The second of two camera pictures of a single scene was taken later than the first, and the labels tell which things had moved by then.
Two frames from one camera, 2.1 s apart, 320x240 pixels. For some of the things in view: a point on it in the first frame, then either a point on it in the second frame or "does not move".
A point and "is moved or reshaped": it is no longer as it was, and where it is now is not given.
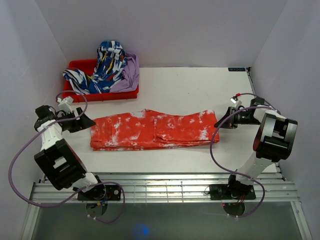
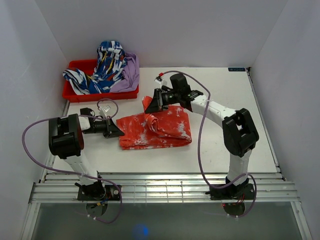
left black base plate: (101, 192) does not move
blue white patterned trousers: (111, 60) does not move
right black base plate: (230, 191) does not move
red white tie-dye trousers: (147, 129) is moved or reshaped
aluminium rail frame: (169, 189) does not move
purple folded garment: (130, 81) does not move
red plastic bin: (89, 66) does not move
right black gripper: (228, 124) -> (157, 103)
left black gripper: (84, 122) -> (112, 130)
